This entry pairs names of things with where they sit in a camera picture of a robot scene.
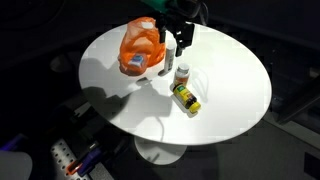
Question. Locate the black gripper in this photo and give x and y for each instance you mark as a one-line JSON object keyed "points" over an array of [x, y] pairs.
{"points": [[178, 16]]}

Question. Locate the white pill bottle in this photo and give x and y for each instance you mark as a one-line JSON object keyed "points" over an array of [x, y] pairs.
{"points": [[182, 74]]}

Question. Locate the yellow vitamin bottle black label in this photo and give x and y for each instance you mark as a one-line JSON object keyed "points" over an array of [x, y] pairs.
{"points": [[185, 96]]}

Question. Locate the orange plastic bag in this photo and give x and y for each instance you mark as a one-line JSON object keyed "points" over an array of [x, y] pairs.
{"points": [[133, 46]]}

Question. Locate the blue white packet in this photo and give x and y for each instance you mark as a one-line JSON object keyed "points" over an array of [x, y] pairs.
{"points": [[137, 60]]}

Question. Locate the white round table base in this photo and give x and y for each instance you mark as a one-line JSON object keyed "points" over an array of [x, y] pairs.
{"points": [[160, 155]]}

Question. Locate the blue clamp orange tip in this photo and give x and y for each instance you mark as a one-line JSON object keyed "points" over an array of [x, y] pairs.
{"points": [[87, 159]]}

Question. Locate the grey rounded object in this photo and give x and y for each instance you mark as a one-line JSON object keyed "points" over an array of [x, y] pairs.
{"points": [[15, 166]]}

